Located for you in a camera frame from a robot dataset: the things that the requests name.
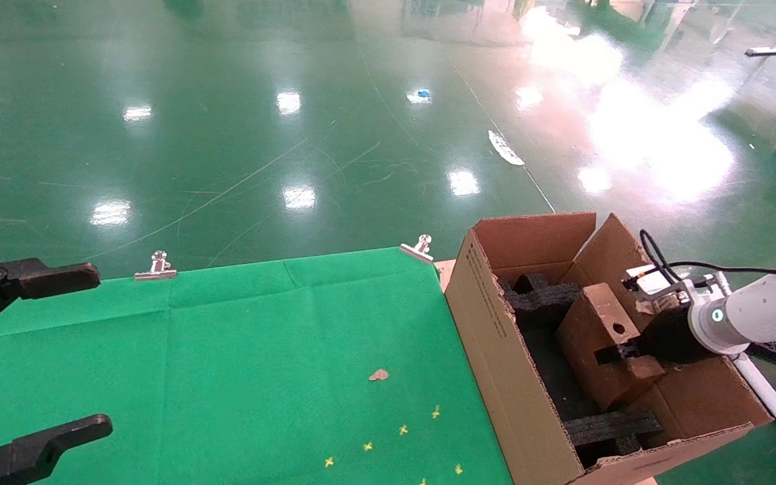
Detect white pipe frame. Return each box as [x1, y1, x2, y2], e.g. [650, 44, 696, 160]
[730, 352, 776, 472]

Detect large open cardboard carton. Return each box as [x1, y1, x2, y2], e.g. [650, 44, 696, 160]
[443, 212, 774, 485]

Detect silver binder clip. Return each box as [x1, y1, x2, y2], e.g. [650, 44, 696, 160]
[135, 251, 179, 281]
[399, 234, 434, 263]

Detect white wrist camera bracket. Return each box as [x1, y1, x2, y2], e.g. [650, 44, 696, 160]
[622, 264, 729, 304]

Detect black foam pad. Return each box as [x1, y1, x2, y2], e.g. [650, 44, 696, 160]
[519, 327, 601, 422]

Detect large green table cloth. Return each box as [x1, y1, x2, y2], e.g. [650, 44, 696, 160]
[0, 247, 515, 485]

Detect small brown cardboard box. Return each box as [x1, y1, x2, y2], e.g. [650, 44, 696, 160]
[555, 283, 666, 413]

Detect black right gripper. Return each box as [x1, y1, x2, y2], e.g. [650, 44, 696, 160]
[593, 304, 712, 366]

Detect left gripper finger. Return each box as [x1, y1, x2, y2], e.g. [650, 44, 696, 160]
[0, 414, 112, 485]
[0, 255, 100, 344]

